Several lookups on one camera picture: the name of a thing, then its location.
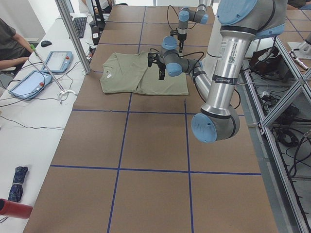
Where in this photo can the olive green long-sleeve shirt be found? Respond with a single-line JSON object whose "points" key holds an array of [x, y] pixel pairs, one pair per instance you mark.
{"points": [[130, 73]]}

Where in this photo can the blue teach pendant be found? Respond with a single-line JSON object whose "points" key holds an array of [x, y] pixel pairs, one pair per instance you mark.
{"points": [[59, 61], [31, 85]]}

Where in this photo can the red water bottle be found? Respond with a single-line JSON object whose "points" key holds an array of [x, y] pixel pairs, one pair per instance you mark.
{"points": [[15, 209]]}

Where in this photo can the near blue teach pendant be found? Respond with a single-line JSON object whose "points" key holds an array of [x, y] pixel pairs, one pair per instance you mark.
{"points": [[31, 85]]}

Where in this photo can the brown control box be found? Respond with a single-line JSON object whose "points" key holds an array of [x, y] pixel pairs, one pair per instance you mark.
{"points": [[269, 61]]}

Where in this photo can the green-tipped metal grabber stick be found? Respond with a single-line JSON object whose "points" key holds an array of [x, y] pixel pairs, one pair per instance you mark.
{"points": [[45, 69]]}

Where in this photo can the aluminium frame post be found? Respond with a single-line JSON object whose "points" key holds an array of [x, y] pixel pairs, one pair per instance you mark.
{"points": [[66, 17]]}

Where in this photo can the folded dark blue umbrella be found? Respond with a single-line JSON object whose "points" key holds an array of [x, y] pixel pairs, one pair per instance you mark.
{"points": [[16, 190]]}

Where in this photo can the black computer mouse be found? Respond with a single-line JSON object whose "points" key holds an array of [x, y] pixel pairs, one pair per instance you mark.
{"points": [[45, 43]]}

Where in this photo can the seated person in grey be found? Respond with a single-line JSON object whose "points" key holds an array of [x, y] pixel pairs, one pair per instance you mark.
{"points": [[14, 48]]}

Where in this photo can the far blue teach pendant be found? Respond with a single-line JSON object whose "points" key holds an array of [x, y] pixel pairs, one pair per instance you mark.
{"points": [[59, 61]]}

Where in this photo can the black computer keyboard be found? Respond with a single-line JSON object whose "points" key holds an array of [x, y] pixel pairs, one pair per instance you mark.
{"points": [[80, 25]]}

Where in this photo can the aluminium extrusion frame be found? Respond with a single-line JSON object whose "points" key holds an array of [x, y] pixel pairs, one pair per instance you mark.
{"points": [[280, 114]]}

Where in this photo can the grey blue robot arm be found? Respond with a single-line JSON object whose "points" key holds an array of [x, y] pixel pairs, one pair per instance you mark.
{"points": [[237, 24], [217, 89]]}

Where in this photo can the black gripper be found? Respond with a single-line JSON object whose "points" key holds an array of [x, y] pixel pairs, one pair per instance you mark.
{"points": [[181, 38], [161, 67]]}

